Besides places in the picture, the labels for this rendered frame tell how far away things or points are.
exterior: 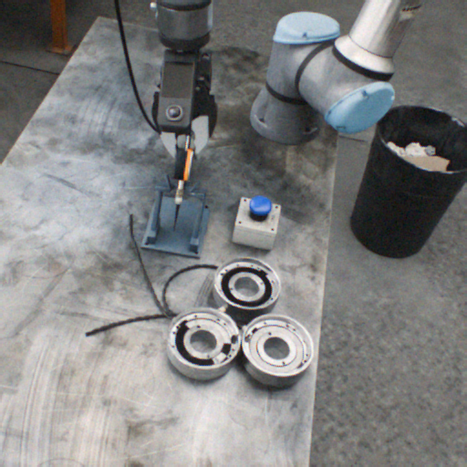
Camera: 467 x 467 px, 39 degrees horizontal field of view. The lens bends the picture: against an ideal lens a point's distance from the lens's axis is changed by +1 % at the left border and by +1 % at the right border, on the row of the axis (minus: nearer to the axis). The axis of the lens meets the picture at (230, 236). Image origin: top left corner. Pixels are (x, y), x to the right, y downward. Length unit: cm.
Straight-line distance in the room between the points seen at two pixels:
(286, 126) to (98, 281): 51
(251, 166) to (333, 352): 89
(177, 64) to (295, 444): 54
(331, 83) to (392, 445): 109
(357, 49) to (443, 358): 122
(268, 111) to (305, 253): 34
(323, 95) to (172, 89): 36
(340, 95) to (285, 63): 15
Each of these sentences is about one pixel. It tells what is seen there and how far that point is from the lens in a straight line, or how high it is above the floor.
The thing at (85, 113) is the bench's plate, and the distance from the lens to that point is 135.
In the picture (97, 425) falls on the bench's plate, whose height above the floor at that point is 80.
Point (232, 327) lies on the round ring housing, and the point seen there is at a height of 83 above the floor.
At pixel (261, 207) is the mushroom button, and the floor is 87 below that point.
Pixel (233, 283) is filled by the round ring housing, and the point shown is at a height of 83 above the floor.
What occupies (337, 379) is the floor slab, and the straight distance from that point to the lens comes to 197.
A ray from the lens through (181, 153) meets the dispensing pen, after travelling 101.
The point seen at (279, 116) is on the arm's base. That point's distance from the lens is 132.
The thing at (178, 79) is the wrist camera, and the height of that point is 111.
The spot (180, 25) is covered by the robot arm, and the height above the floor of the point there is 118.
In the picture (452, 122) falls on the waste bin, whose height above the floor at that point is 41.
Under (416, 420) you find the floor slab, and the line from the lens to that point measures 198.
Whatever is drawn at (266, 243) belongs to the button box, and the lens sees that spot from 110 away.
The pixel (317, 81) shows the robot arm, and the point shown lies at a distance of 120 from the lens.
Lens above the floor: 161
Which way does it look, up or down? 46 degrees down
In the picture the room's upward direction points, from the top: 11 degrees clockwise
